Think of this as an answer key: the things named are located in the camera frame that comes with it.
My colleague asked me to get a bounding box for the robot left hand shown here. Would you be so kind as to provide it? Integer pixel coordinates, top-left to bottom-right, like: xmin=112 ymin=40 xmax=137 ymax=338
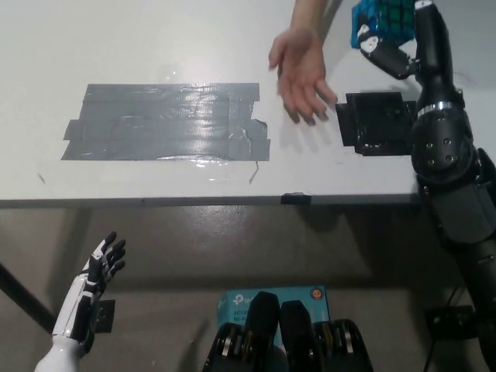
xmin=52 ymin=231 xmax=127 ymax=348

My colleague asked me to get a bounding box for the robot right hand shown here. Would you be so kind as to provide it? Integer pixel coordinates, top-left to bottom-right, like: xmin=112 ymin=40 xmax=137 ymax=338
xmin=356 ymin=0 xmax=464 ymax=115

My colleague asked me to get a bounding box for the person's bare hand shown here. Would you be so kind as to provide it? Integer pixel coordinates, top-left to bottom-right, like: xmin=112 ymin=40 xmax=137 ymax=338
xmin=268 ymin=27 xmax=339 ymax=126

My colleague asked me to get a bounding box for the blue Rubik's cube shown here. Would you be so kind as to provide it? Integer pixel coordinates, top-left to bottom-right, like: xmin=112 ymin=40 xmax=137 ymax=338
xmin=351 ymin=0 xmax=417 ymax=50

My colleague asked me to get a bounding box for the black table leg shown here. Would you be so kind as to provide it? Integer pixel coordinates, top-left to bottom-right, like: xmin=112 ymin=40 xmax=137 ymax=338
xmin=0 ymin=260 xmax=56 ymax=335

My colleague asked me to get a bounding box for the black tape square mark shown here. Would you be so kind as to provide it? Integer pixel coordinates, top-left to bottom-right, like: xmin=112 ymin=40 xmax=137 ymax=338
xmin=335 ymin=91 xmax=420 ymax=157

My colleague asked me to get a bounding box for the small black tape strip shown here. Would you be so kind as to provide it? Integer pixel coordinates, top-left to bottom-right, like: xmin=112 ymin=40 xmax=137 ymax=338
xmin=281 ymin=191 xmax=312 ymax=206

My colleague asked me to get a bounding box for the clear tape strip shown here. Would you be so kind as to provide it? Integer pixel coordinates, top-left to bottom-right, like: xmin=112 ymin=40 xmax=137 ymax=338
xmin=36 ymin=157 xmax=260 ymax=186

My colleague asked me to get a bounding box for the teal TP-Link box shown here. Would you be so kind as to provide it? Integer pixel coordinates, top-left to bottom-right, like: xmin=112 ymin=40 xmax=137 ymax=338
xmin=215 ymin=285 xmax=330 ymax=346

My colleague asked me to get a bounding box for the grey duct tape patch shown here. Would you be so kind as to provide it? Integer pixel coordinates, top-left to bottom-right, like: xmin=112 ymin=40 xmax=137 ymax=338
xmin=60 ymin=81 xmax=271 ymax=162

